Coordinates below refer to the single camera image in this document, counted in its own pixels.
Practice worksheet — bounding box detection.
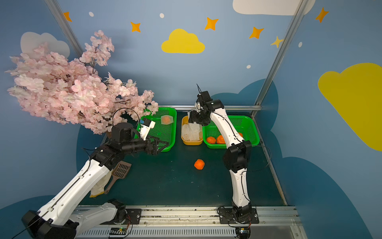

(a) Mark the pink artificial blossom tree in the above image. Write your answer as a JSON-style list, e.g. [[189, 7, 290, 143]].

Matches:
[[8, 30, 159, 134]]

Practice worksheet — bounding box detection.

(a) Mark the left green plastic basket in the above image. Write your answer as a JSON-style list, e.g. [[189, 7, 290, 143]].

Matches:
[[142, 107, 177, 152]]

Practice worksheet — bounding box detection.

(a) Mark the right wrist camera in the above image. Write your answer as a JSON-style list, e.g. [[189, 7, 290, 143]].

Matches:
[[195, 102, 201, 112]]

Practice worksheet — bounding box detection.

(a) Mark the small circuit board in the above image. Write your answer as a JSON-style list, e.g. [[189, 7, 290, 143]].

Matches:
[[108, 228, 128, 239], [235, 228, 251, 239]]

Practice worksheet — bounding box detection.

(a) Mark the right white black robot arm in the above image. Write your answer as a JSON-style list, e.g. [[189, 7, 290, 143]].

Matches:
[[189, 91, 252, 224]]

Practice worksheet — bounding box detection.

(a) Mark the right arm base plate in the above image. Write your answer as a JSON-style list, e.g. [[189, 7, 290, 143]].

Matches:
[[216, 207, 260, 225]]

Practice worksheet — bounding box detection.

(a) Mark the aluminium mounting rail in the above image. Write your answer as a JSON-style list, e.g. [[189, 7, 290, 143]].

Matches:
[[73, 205, 307, 239]]

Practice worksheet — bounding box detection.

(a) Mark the white work glove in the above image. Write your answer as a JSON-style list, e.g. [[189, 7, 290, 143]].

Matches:
[[90, 174, 111, 198]]

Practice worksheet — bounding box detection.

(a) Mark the netted orange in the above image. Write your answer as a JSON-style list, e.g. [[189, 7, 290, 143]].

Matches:
[[161, 115, 174, 125]]

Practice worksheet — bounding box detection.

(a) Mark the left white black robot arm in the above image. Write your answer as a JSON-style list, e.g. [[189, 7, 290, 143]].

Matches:
[[22, 119, 163, 239]]

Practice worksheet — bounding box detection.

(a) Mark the right small circuit board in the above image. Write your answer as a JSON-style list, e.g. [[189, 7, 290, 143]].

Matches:
[[235, 228, 251, 239]]

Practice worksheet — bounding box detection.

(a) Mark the yellow plastic tub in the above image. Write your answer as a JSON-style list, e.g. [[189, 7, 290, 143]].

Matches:
[[180, 115, 204, 146]]

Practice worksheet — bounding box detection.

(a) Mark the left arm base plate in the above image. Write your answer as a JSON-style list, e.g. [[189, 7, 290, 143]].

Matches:
[[119, 208, 142, 225]]

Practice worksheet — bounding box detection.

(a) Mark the left small circuit board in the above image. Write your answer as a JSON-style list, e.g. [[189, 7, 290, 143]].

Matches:
[[108, 228, 128, 239]]

